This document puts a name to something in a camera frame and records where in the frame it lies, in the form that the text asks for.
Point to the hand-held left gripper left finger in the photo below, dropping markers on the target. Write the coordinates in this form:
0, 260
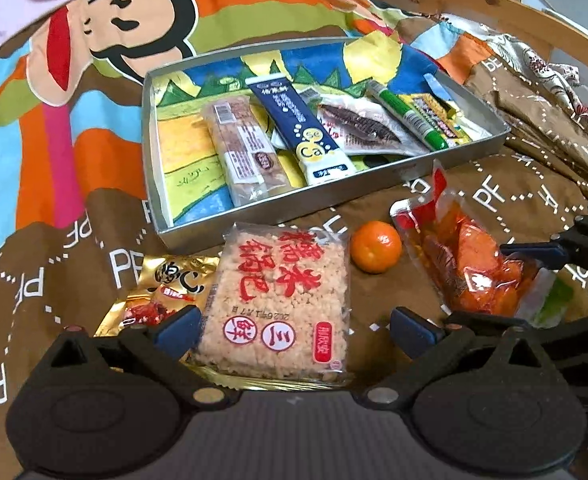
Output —
179, 327

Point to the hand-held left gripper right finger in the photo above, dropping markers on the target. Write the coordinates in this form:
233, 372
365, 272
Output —
411, 327

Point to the red orange snack packet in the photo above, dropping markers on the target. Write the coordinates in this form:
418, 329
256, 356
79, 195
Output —
474, 260

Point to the rice cracker packet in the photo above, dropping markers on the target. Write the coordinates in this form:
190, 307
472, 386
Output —
274, 300

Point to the metal tray with printed bottom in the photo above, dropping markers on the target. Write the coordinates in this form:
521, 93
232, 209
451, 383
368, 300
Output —
274, 220

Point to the clear cake bar packet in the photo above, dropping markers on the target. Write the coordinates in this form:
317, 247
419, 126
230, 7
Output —
244, 155

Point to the gold snack packet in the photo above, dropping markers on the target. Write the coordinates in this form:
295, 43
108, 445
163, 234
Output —
174, 280

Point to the tangerine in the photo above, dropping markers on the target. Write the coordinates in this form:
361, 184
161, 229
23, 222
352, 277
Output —
376, 247

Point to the yellow snack packet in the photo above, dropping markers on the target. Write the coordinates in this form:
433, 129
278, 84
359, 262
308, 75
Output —
444, 120

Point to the colourful printed blanket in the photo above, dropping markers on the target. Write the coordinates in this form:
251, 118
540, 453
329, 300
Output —
49, 210

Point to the floral patterned cloth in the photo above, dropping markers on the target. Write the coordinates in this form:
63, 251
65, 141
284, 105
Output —
549, 75

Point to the green white tube packet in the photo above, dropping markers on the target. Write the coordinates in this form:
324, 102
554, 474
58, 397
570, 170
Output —
409, 115

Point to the dried fish packet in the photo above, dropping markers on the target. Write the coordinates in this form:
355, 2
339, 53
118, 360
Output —
364, 127

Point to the blue white snack packet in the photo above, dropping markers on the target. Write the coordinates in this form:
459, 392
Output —
299, 125

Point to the pink cloth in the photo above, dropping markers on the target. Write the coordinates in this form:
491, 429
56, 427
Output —
4, 5

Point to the wooden bed frame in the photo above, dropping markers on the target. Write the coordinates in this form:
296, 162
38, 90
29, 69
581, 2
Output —
474, 5

